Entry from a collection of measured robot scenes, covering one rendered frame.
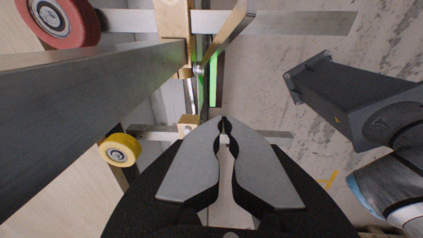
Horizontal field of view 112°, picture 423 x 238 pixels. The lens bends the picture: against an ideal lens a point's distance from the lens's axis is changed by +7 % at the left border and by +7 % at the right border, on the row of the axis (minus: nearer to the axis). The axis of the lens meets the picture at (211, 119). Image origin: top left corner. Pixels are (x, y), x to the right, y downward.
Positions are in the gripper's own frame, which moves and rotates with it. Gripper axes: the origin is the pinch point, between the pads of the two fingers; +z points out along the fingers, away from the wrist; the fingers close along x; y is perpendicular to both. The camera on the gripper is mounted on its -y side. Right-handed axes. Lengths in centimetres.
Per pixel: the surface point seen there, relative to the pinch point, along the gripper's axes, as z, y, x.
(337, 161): 101, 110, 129
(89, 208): 11, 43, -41
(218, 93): 30.9, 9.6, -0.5
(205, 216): 31, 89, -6
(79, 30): 10.3, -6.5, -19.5
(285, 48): 101, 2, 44
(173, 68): 6.2, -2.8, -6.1
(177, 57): 8.5, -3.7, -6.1
